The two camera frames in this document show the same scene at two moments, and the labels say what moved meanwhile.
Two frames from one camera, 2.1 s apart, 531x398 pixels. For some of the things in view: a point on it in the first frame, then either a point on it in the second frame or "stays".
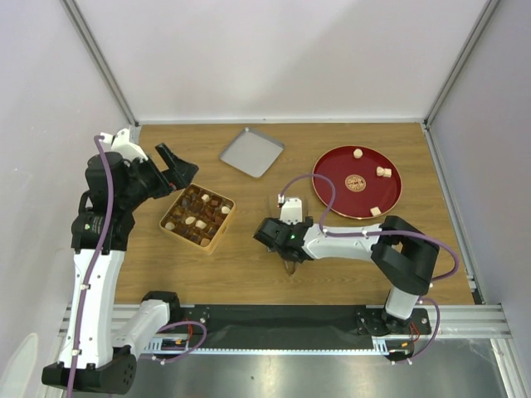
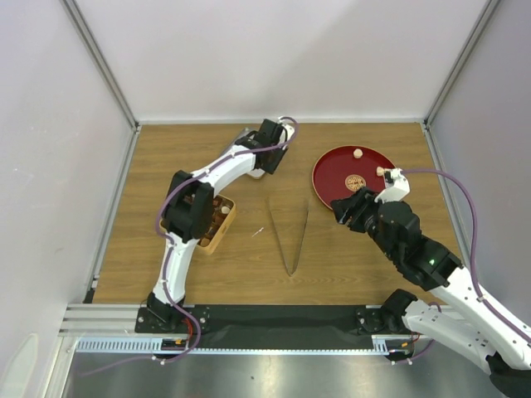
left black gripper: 166,180 -> 270,168
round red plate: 367,182 stays
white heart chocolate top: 358,153 stays
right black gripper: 280,223 -> 354,206
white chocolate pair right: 384,172 stays
